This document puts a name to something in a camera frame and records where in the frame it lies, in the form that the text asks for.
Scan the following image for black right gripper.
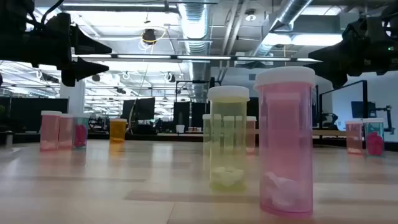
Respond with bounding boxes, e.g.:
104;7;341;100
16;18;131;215
304;15;398;90

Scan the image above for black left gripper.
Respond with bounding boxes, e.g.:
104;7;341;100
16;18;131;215
30;12;113;87

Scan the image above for pink pill bottle white cap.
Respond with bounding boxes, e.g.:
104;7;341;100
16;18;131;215
253;65;317;218
345;120;364;155
58;113;75;151
246;116;258;155
39;110;62;152

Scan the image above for blue bottle pink pills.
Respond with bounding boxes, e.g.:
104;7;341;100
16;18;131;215
73;115;90;149
363;118;386;157

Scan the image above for orange pill bottle white cap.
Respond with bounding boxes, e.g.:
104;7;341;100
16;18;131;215
109;118;127;144

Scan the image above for yellow pill bottle white cap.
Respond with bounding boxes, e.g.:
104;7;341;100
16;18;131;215
207;85;251;192

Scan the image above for green pill bottle white cap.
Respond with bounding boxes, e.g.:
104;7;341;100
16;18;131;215
201;113;213;156

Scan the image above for black monitor on arm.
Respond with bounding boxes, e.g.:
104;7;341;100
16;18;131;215
351;101;377;119

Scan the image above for white column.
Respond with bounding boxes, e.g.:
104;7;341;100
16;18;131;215
60;79;86;115

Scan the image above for black beam with light strips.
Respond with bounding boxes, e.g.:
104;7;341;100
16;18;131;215
72;53;324;63

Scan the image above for black computer monitor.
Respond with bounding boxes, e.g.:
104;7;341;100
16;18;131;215
121;98;137;121
135;97;155;121

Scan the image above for black partition panel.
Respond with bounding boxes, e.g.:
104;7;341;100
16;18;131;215
10;98;69;133

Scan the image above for black cabinet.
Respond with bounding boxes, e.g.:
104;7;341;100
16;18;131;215
173;101;206;128

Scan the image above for black overhead camera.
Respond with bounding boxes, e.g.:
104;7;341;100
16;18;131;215
142;28;157;45

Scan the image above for wooden shelf black metal frame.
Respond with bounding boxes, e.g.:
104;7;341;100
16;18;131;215
210;77;368;147

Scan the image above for silver slanted ventilation duct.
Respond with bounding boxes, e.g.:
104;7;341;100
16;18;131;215
250;0;313;58

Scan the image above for silver ribbed ventilation duct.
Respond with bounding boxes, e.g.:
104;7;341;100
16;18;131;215
177;0;213;105

